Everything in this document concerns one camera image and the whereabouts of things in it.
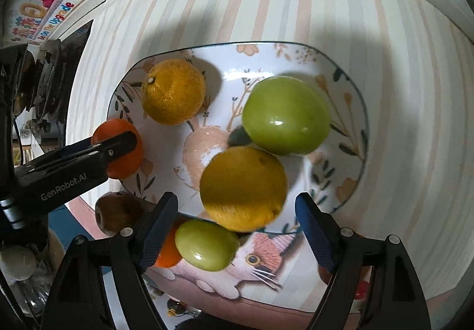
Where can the striped cat print mat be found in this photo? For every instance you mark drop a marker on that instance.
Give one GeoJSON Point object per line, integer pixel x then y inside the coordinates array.
{"type": "Point", "coordinates": [259, 0]}

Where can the clear glass jar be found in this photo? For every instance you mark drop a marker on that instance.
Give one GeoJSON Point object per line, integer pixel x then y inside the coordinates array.
{"type": "Point", "coordinates": [31, 291]}

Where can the small green apple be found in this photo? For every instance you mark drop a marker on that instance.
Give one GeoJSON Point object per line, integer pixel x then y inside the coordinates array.
{"type": "Point", "coordinates": [205, 245]}

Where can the yellow orange with stem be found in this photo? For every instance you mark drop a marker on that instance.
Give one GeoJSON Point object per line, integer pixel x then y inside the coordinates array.
{"type": "Point", "coordinates": [172, 91]}

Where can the orange persimmon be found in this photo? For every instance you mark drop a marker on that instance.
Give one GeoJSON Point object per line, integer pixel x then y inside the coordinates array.
{"type": "Point", "coordinates": [127, 163]}

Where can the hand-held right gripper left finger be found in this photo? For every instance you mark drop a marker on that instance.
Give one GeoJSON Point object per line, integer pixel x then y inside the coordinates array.
{"type": "Point", "coordinates": [154, 239]}

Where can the large yellow orange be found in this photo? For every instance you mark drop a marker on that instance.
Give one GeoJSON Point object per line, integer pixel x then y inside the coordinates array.
{"type": "Point", "coordinates": [242, 189]}

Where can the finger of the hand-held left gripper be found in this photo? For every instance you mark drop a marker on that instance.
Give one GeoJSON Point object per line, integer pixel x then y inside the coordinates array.
{"type": "Point", "coordinates": [94, 152]}

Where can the colourful printed fruit poster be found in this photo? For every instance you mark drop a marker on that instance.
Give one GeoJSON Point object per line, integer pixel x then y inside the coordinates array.
{"type": "Point", "coordinates": [44, 8]}

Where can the large green apple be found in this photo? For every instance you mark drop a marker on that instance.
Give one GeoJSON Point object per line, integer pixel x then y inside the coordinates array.
{"type": "Point", "coordinates": [285, 115]}

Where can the floral ceramic plate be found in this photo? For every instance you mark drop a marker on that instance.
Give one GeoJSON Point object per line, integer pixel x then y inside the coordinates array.
{"type": "Point", "coordinates": [229, 63]}

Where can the small red fruit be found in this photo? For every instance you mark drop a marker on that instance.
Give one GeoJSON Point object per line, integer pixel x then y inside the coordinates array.
{"type": "Point", "coordinates": [323, 274]}

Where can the black appliance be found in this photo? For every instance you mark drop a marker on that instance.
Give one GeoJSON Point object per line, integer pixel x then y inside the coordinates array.
{"type": "Point", "coordinates": [50, 74]}

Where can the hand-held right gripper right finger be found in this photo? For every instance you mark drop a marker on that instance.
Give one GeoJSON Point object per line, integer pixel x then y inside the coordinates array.
{"type": "Point", "coordinates": [315, 239]}

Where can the small orange tangerine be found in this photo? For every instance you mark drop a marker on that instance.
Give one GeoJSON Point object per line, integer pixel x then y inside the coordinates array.
{"type": "Point", "coordinates": [168, 254]}

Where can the brown round fruit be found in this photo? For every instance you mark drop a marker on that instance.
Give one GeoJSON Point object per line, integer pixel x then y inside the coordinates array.
{"type": "Point", "coordinates": [113, 213]}

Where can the white round object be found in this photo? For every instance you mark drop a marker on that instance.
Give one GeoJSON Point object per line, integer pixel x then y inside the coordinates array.
{"type": "Point", "coordinates": [16, 260]}

